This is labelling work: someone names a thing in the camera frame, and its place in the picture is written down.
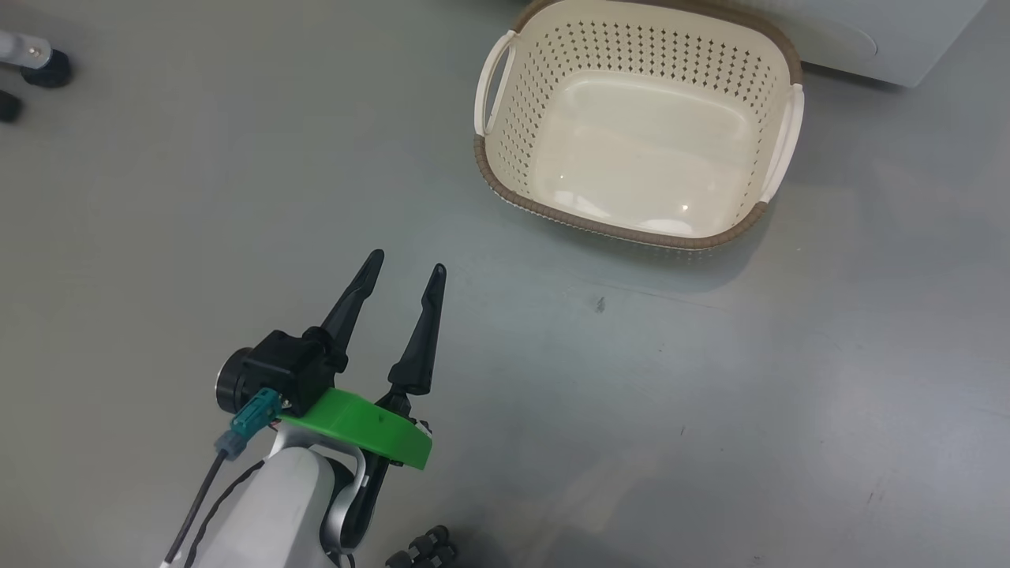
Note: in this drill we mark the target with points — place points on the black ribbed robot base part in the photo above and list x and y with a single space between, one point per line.
422 548

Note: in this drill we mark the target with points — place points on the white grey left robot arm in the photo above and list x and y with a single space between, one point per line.
268 513

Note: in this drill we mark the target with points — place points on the cream perforated laundry basket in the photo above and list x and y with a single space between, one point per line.
639 150

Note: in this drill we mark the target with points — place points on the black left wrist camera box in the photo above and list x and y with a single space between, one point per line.
280 367

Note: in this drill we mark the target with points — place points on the grey leg with black caster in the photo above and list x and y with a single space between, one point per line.
39 61

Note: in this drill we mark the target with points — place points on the teal left camera connector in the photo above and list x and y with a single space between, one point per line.
251 418

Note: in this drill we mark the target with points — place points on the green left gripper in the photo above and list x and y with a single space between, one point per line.
355 422

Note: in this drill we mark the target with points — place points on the white front-load washing machine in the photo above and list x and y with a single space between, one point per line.
892 31

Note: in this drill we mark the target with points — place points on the round filter cover panel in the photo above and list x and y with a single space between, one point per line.
848 35

